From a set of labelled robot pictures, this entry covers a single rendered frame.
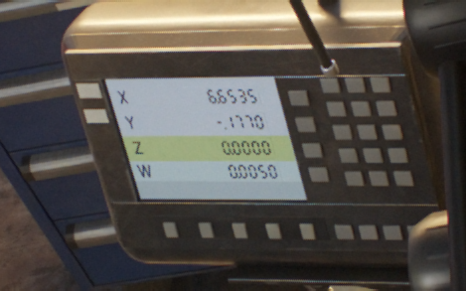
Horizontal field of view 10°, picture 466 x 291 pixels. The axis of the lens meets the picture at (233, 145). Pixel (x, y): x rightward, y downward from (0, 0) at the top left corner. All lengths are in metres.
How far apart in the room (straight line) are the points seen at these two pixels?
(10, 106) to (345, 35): 1.32
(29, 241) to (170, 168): 1.77
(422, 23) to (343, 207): 0.85
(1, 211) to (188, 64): 1.91
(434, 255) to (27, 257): 2.63
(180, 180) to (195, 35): 0.14
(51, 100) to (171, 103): 1.17
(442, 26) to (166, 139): 0.91
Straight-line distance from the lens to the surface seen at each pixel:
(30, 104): 3.46
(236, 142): 2.27
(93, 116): 2.31
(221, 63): 2.23
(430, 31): 1.42
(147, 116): 2.29
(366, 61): 2.17
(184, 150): 2.30
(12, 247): 4.08
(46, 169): 3.51
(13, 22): 3.35
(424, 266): 1.45
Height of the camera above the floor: 2.77
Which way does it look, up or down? 43 degrees down
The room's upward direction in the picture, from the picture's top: 29 degrees counter-clockwise
